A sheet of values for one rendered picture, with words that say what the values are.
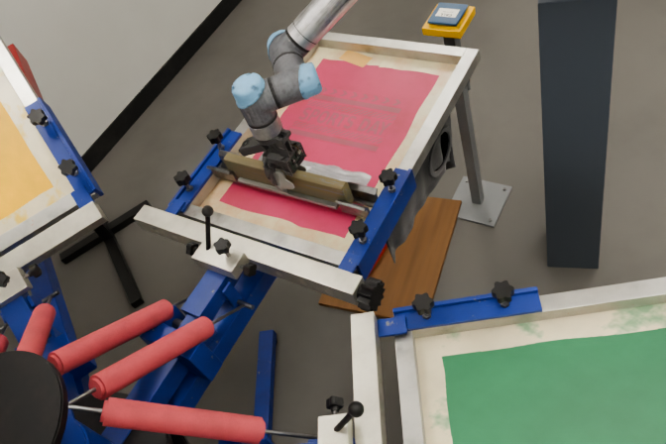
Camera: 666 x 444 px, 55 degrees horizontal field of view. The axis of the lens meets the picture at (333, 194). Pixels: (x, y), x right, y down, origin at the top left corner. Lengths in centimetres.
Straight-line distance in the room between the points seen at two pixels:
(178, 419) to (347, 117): 99
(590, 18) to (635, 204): 120
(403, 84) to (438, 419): 99
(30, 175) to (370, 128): 92
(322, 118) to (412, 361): 84
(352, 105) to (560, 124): 61
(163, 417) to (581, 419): 76
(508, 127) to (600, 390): 190
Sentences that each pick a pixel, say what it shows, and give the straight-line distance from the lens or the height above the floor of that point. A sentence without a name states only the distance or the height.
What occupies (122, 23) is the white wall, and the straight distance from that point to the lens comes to 385.
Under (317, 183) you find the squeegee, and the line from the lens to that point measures 158.
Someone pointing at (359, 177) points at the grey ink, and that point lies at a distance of 169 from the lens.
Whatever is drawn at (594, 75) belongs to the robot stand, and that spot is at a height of 96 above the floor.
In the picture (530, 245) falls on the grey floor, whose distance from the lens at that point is 265.
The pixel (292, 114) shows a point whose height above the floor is 95.
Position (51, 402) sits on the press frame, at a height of 132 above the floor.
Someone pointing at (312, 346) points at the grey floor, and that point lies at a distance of 258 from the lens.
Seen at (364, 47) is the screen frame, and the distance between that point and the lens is 206.
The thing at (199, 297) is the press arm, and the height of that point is 104.
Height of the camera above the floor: 220
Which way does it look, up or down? 47 degrees down
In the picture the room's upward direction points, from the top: 23 degrees counter-clockwise
